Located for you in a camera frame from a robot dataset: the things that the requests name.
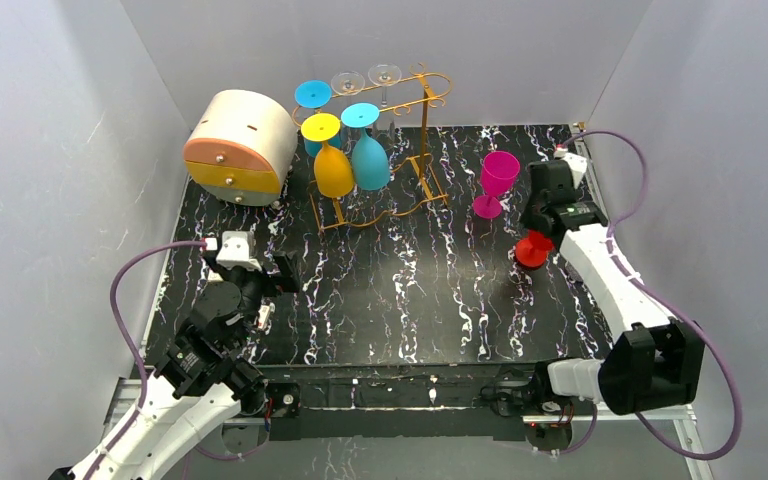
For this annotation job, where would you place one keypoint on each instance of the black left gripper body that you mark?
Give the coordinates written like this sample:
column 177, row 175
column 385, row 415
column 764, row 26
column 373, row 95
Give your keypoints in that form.
column 281, row 273

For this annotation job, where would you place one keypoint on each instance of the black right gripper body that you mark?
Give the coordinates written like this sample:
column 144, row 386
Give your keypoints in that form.
column 537, row 216

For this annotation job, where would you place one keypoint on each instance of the red wine glass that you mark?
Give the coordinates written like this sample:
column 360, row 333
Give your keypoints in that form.
column 532, row 251

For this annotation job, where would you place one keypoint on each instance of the magenta wine glass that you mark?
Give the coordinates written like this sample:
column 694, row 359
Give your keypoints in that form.
column 499, row 173

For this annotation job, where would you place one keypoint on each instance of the yellow wine glass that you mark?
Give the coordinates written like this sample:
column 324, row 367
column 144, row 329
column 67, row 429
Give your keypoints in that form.
column 332, row 170

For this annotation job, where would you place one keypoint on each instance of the light blue wine glass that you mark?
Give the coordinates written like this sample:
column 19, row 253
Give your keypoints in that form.
column 369, row 160

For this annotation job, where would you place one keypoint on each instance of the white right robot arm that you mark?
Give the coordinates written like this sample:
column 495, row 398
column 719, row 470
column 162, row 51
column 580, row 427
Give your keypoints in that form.
column 655, row 360

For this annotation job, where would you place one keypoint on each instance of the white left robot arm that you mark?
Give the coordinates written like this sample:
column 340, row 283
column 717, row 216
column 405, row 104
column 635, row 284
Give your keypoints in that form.
column 203, row 379

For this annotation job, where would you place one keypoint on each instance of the rear blue wine glass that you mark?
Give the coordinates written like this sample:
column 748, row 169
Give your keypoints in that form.
column 313, row 95

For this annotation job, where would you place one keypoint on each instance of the clear wine glass left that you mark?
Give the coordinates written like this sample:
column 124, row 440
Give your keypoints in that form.
column 347, row 83

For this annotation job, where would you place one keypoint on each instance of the clear wine glass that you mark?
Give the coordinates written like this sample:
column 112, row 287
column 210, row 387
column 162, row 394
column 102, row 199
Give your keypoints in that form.
column 383, row 76
column 347, row 83

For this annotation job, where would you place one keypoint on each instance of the clear wine glass right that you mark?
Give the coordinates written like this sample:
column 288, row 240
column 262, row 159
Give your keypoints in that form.
column 383, row 76

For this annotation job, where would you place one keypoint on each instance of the small white red box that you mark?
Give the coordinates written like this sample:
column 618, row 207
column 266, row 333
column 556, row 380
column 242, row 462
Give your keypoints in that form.
column 264, row 315

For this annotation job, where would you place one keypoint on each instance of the small white card box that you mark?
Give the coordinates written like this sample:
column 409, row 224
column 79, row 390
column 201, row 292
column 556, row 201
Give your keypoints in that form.
column 214, row 277

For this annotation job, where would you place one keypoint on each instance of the small clear plastic cup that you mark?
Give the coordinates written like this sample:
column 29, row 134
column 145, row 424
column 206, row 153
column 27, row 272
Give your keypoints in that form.
column 573, row 273

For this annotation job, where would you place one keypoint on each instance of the round drawer storage box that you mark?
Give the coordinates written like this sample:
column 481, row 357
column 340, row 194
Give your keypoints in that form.
column 242, row 148

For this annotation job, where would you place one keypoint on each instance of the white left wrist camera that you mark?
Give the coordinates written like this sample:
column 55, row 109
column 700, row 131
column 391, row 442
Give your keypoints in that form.
column 232, row 249

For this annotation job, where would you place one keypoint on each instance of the gold wire glass rack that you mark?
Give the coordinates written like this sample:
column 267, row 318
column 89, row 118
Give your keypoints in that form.
column 419, row 88

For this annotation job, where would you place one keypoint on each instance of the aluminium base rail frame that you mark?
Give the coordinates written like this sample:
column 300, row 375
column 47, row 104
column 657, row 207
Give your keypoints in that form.
column 203, row 380

